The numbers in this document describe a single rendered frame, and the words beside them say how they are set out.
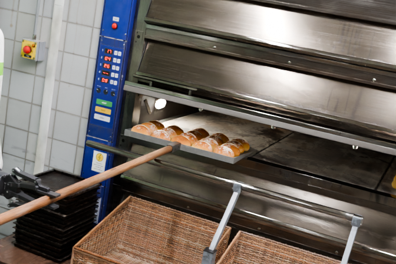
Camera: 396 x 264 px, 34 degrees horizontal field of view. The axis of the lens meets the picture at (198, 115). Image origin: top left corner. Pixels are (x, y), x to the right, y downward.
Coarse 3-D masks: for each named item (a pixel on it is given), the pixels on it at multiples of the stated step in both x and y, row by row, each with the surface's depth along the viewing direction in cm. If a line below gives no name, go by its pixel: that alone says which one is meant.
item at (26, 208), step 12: (144, 156) 260; (156, 156) 269; (120, 168) 240; (132, 168) 250; (84, 180) 219; (96, 180) 224; (60, 192) 204; (72, 192) 210; (24, 204) 189; (36, 204) 192; (0, 216) 178; (12, 216) 181
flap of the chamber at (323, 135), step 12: (156, 96) 293; (168, 96) 291; (204, 108) 284; (216, 108) 283; (252, 120) 277; (264, 120) 275; (300, 132) 269; (312, 132) 267; (324, 132) 266; (360, 144) 260; (372, 144) 259
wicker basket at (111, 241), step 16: (128, 208) 318; (144, 208) 315; (160, 208) 312; (112, 224) 307; (128, 224) 317; (144, 224) 314; (160, 224) 311; (176, 224) 308; (192, 224) 306; (208, 224) 303; (80, 240) 283; (96, 240) 296; (112, 240) 311; (128, 240) 315; (144, 240) 312; (160, 240) 310; (176, 240) 307; (192, 240) 304; (208, 240) 301; (224, 240) 294; (80, 256) 278; (96, 256) 274; (112, 256) 309; (128, 256) 312; (144, 256) 312; (160, 256) 309; (176, 256) 306; (192, 256) 303
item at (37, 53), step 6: (24, 42) 326; (30, 42) 325; (36, 42) 324; (42, 42) 327; (36, 48) 324; (42, 48) 328; (24, 54) 327; (30, 54) 326; (36, 54) 325; (42, 54) 329; (36, 60) 326; (42, 60) 331
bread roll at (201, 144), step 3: (198, 141) 292; (201, 141) 291; (204, 141) 291; (195, 144) 291; (198, 144) 290; (201, 144) 290; (204, 144) 290; (207, 144) 290; (198, 147) 290; (201, 147) 289; (204, 147) 289; (207, 147) 289; (210, 147) 290; (207, 150) 289; (210, 150) 290
